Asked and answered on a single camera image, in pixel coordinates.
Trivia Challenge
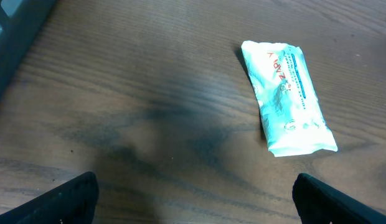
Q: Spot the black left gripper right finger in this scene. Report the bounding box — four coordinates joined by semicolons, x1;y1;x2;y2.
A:
292;173;386;224

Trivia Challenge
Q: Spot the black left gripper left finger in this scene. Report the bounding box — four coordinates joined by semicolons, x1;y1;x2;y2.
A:
0;172;99;224

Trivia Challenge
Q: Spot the white teal wet wipes pack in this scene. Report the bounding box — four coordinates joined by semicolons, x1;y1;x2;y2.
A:
241;40;338;157

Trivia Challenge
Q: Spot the grey plastic shopping basket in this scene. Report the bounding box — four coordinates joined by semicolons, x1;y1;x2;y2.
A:
0;0;56;98

